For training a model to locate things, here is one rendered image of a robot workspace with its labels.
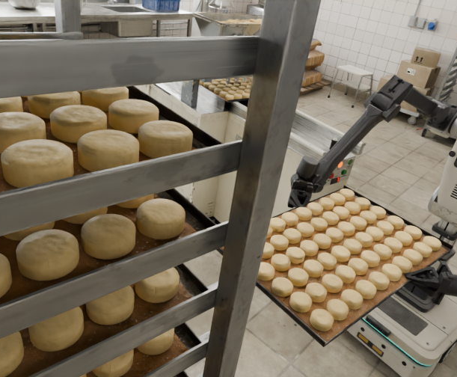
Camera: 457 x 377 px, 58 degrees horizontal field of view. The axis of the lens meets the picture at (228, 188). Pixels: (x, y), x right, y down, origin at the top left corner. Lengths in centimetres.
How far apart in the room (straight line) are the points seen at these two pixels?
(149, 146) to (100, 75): 11
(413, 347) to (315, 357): 46
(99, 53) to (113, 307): 27
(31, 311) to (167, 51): 21
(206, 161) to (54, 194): 13
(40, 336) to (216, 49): 30
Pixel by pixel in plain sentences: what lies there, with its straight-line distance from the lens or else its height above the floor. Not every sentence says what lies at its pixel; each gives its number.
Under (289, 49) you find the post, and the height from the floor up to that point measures 160.
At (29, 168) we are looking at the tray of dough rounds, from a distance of 32.
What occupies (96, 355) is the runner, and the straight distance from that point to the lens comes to 43.
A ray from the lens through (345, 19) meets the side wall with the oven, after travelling 659.
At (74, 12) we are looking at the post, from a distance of 72.
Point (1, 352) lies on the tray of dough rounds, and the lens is 44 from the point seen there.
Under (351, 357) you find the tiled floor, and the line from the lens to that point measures 229.
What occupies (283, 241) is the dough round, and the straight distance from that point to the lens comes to 114.
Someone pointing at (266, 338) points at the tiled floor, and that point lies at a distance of 221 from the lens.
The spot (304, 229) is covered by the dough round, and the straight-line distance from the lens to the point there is 121.
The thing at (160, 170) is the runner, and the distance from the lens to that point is 33.
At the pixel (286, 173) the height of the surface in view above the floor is 71.
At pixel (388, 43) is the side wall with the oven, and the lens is 633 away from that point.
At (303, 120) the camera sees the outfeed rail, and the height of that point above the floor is 87.
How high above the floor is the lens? 166
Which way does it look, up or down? 30 degrees down
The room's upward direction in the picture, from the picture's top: 9 degrees clockwise
